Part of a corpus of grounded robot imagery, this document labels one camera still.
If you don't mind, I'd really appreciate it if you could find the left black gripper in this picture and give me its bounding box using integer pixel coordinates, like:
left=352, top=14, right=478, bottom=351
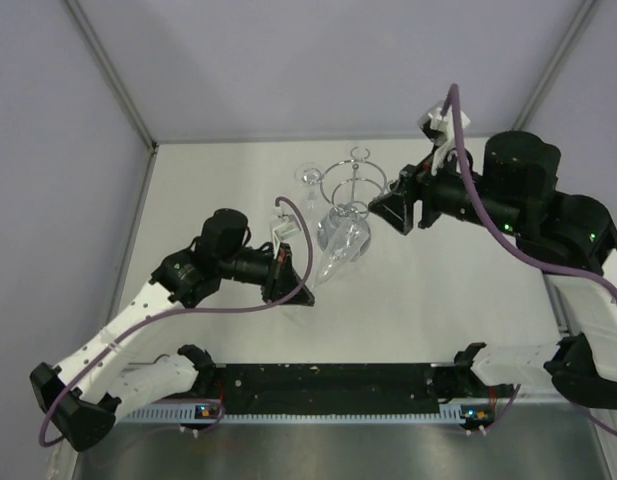
left=219, top=241, right=314, bottom=306

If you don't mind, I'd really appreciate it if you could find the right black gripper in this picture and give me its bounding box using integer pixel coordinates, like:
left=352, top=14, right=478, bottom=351
left=368, top=142, right=524, bottom=238

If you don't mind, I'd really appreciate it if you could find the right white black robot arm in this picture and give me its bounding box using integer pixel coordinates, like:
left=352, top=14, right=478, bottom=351
left=369, top=131, right=617, bottom=410

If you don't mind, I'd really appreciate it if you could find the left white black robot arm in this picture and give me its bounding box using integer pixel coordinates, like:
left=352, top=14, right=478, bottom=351
left=29, top=205, right=315, bottom=452

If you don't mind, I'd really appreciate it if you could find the chrome wine glass rack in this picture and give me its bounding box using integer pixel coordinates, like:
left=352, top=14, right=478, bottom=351
left=315, top=145, right=392, bottom=254

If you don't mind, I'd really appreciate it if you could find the clear wine glass on rack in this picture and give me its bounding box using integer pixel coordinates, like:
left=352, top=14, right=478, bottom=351
left=294, top=162, right=324, bottom=213

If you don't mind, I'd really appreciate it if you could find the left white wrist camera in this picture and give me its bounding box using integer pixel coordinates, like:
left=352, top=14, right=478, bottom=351
left=270, top=214, right=302, bottom=256

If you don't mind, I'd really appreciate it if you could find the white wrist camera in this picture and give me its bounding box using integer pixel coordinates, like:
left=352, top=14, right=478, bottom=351
left=418, top=101, right=458, bottom=176
left=270, top=214, right=302, bottom=256

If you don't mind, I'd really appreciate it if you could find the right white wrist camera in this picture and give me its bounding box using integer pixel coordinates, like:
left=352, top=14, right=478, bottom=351
left=418, top=101, right=458, bottom=176

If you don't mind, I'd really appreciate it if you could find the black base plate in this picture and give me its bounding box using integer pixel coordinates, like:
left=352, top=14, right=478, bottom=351
left=197, top=360, right=519, bottom=416

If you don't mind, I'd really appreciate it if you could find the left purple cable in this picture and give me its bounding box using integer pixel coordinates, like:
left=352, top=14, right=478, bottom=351
left=37, top=195, right=317, bottom=447

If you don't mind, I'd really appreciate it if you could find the aluminium frame post right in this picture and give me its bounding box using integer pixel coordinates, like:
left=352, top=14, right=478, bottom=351
left=510, top=0, right=602, bottom=131

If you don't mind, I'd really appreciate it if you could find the aluminium frame post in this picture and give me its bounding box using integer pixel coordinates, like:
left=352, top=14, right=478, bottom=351
left=510, top=0, right=602, bottom=131
left=61, top=0, right=157, bottom=153

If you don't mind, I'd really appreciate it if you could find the grey slotted cable duct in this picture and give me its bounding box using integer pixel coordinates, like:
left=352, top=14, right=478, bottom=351
left=119, top=403, right=491, bottom=426

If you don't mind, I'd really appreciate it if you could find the aluminium frame post left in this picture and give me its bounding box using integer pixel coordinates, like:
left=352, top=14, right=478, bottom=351
left=61, top=0, right=157, bottom=153

